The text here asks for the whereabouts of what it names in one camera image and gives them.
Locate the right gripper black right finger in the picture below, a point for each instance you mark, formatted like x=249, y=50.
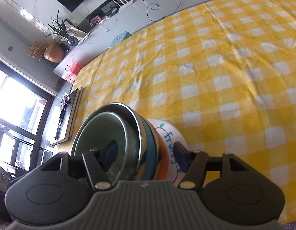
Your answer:
x=195, y=165

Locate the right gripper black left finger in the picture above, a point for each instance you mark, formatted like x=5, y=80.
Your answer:
x=92, y=166

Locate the white fruit print plate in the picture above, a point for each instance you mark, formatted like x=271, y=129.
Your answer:
x=168, y=134

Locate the green ceramic bowl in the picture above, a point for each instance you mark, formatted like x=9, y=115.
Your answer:
x=102, y=129

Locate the blue steel bowl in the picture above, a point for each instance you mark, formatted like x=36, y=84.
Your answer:
x=149, y=152

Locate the wooden bench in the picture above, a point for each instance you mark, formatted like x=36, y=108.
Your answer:
x=67, y=116

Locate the yellow checkered tablecloth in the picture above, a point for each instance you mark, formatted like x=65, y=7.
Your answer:
x=222, y=72

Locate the red box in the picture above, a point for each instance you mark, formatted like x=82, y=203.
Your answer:
x=71, y=72

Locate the golden round vase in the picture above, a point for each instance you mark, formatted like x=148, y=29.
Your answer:
x=54, y=53

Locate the light blue plastic stool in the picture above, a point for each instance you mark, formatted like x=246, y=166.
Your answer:
x=120, y=38

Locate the potted green plant left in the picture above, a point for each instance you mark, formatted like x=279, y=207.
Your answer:
x=59, y=29

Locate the white wifi router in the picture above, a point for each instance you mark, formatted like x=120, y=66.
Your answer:
x=123, y=4

